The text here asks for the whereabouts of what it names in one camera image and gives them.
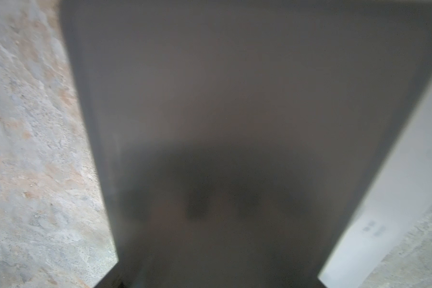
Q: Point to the clear frosted pencil case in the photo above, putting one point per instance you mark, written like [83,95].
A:
[400,194]

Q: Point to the black pencil case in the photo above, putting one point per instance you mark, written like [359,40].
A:
[233,140]

